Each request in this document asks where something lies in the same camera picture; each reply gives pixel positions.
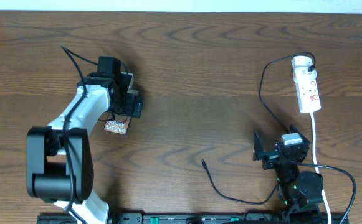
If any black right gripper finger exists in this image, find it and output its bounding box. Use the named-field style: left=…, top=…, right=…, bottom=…
left=254, top=131, right=264, bottom=156
left=290, top=124, right=309, bottom=143

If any gold Galaxy smartphone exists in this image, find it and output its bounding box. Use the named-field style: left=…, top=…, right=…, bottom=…
left=104, top=72, right=135, bottom=135

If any black USB charging cable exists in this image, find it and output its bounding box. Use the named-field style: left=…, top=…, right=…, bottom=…
left=201, top=52, right=317, bottom=206

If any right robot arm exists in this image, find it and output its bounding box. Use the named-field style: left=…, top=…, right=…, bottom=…
left=253, top=125, right=323, bottom=222

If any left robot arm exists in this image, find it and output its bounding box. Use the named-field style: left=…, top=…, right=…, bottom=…
left=26, top=56, right=143, bottom=224

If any white USB charger plug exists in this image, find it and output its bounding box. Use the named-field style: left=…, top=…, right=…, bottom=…
left=292, top=55, right=315, bottom=72

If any white power strip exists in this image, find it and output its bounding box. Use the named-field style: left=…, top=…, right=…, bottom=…
left=293, top=67, right=321, bottom=114

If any black right camera cable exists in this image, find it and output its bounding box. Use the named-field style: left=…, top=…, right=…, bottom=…
left=288, top=158, right=357, bottom=224

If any black camera cable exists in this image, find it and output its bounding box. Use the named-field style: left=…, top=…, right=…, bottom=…
left=288, top=158, right=357, bottom=224
left=60, top=45, right=100, bottom=224

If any white power strip cord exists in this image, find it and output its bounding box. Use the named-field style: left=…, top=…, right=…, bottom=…
left=309, top=112, right=333, bottom=224

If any black left camera cable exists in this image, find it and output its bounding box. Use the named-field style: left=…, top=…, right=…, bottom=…
left=60, top=45, right=100, bottom=224

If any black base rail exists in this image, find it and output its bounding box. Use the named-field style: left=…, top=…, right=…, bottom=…
left=37, top=212, right=350, bottom=224

